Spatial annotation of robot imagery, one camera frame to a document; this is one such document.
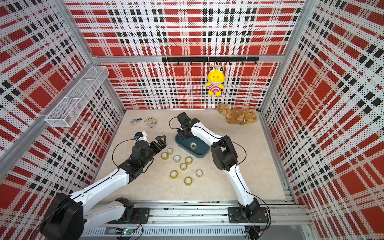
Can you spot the yellow frog plush toy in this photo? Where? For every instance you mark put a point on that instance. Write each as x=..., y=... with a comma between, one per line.
x=216, y=78

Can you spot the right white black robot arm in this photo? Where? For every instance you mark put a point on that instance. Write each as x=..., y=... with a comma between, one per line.
x=225, y=159

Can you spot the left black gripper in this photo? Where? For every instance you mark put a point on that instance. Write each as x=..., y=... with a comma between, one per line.
x=163, y=144

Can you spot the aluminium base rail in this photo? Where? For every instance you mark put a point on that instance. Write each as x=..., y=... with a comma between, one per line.
x=281, y=220

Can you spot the small metal blue keychain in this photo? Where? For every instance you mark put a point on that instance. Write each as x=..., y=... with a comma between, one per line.
x=134, y=121

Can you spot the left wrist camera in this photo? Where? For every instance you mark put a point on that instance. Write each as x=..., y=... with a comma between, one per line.
x=141, y=136

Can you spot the yellow tape roll bottom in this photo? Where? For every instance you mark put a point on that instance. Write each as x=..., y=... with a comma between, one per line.
x=188, y=181

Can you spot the brown plush bear toy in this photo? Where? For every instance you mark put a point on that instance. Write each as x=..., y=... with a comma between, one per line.
x=234, y=116

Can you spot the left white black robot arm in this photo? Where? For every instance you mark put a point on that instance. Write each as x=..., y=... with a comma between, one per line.
x=70, y=216

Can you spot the small green circuit board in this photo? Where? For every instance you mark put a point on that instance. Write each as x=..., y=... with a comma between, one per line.
x=125, y=231

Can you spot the white wire mesh basket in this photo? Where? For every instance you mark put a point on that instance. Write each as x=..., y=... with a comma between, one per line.
x=67, y=111

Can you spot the teal plastic storage box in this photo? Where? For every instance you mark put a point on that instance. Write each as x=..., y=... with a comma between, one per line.
x=201, y=150

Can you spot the yellow tape roll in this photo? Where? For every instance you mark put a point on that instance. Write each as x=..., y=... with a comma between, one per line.
x=193, y=146
x=183, y=166
x=174, y=174
x=188, y=160
x=165, y=156
x=188, y=181
x=170, y=151

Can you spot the black hook rail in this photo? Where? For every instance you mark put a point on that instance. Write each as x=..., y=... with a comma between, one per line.
x=209, y=59

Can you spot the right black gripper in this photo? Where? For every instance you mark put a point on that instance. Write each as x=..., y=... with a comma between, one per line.
x=181, y=135

